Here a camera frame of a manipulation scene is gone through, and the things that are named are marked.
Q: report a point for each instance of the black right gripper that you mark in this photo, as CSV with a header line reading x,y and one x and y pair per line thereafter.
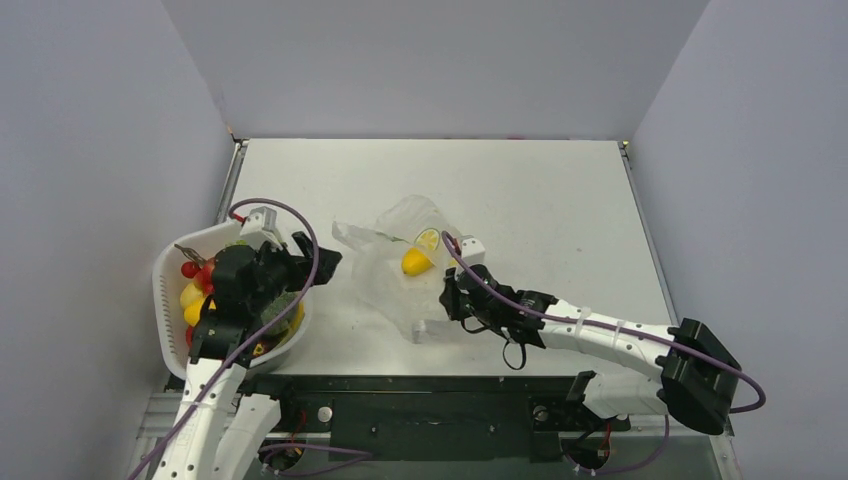
x,y
460,299

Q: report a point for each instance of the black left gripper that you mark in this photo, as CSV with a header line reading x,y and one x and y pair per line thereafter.
x,y
291,260

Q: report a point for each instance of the yellow fake lemon half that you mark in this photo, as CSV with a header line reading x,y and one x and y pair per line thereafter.
x,y
414,263

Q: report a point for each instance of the clear printed plastic bag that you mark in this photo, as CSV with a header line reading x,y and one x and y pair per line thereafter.
x,y
409,303

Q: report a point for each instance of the red fake cherry bunch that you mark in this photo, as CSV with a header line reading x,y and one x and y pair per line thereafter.
x,y
198,269

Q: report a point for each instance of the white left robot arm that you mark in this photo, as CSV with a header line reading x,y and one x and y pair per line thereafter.
x,y
202,442

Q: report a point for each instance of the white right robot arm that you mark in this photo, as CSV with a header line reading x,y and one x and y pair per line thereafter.
x,y
682,371

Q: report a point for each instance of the green fake melon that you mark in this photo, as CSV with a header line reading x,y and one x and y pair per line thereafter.
x,y
283,313

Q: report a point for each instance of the white plastic basket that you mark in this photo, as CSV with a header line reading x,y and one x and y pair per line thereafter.
x,y
168,284

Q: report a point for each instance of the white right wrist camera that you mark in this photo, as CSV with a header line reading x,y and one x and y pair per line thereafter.
x,y
469,249

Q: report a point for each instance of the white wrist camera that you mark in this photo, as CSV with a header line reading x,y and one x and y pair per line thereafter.
x,y
469,249
258,229

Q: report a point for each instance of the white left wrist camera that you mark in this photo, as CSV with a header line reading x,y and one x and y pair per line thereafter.
x,y
258,229

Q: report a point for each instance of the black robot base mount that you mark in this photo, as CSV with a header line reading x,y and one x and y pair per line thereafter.
x,y
444,418

